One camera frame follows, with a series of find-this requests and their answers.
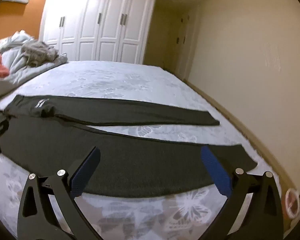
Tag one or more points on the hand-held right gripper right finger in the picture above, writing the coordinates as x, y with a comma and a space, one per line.
215, 170

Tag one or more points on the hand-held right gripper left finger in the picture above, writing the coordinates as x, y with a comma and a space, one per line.
87, 172

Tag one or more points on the dark grey pants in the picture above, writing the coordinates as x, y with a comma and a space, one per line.
127, 165

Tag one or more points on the light grey blanket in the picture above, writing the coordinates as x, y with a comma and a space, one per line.
17, 62

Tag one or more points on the grey crumpled garment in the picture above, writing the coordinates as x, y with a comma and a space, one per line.
38, 51

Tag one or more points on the bed with butterfly sheet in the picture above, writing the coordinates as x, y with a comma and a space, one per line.
115, 80

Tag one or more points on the dark wooden door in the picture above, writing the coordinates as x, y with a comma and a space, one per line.
182, 45

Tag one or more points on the white wardrobe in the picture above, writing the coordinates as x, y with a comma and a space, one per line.
110, 30

